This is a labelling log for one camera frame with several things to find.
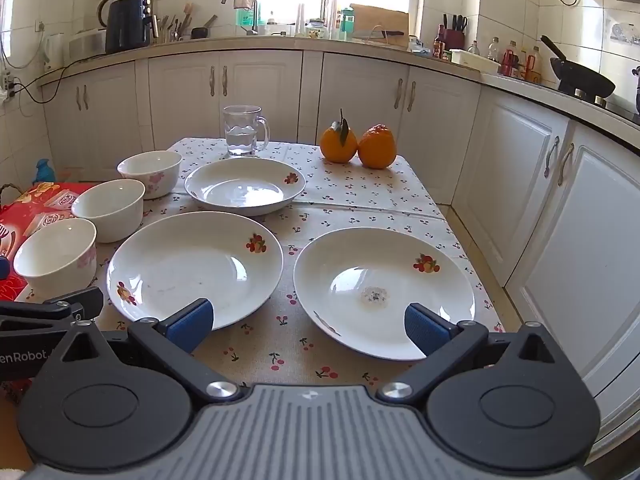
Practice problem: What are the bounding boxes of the wooden cutting board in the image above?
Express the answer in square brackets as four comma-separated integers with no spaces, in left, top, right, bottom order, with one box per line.
[349,3,410,49]

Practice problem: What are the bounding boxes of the black wok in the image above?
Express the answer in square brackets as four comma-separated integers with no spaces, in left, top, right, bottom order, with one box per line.
[540,35,617,99]

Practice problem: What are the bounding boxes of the white kitchen base cabinets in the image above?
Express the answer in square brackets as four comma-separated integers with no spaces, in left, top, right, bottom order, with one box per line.
[40,49,640,461]

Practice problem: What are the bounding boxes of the orange without leaf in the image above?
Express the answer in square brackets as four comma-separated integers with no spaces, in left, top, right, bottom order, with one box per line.
[357,123,398,170]

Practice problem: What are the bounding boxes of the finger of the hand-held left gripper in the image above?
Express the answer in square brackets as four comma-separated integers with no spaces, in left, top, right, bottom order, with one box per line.
[0,287,104,334]

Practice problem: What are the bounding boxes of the blue thermos bottle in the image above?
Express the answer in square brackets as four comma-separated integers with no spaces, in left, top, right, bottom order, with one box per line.
[32,158,56,187]

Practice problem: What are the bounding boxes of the white electric kettle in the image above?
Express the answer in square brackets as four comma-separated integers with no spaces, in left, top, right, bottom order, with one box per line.
[44,32,67,74]

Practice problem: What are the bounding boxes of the white bowls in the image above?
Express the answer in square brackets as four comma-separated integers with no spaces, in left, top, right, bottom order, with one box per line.
[106,211,285,333]

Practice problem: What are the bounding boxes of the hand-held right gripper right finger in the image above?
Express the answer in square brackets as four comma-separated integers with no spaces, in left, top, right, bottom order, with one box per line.
[377,302,571,404]

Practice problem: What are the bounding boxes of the glass mug with water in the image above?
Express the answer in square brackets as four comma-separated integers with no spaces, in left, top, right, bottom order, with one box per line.
[222,104,271,158]

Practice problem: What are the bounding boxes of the cherry print tablecloth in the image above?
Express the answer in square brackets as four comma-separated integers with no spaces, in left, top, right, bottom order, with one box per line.
[20,136,506,396]

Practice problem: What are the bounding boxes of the white plastic container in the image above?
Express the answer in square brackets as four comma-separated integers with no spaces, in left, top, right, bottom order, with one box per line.
[449,48,501,74]

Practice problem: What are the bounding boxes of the red condiment bottle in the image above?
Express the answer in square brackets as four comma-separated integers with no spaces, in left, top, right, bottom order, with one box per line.
[501,40,519,77]

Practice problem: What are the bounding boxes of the gas stove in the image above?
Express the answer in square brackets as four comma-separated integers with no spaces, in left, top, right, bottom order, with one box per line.
[557,87,640,123]

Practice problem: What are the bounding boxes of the utensil holder with utensils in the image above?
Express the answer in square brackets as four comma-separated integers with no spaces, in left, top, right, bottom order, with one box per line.
[157,2,193,43]

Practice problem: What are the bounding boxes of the red printed box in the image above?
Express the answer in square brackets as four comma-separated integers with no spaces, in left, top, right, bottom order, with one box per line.
[0,181,98,306]

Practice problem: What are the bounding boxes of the dark red knife block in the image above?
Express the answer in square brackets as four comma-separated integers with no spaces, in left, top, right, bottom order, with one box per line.
[442,14,469,52]

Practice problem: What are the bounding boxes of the white countertop appliance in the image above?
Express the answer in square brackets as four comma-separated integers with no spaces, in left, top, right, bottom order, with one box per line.
[67,29,108,61]

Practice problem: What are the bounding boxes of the orange with leaf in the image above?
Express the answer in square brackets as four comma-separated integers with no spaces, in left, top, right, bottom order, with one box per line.
[319,108,359,164]

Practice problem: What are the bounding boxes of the metal kitchen faucet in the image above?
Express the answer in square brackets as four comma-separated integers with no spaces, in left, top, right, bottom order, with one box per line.
[221,0,260,37]

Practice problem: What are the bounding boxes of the white pink flower bowl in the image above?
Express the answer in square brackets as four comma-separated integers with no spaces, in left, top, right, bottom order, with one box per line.
[71,179,146,244]
[13,218,98,307]
[117,150,183,200]

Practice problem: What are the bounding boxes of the small black pan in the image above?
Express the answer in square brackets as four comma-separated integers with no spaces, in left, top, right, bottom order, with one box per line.
[191,14,218,40]

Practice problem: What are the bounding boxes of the white fruit print plate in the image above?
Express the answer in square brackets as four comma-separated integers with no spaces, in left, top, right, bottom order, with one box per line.
[293,227,476,362]
[184,157,307,218]

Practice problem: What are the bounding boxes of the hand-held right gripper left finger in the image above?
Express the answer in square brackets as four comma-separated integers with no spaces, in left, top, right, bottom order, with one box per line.
[60,297,241,404]

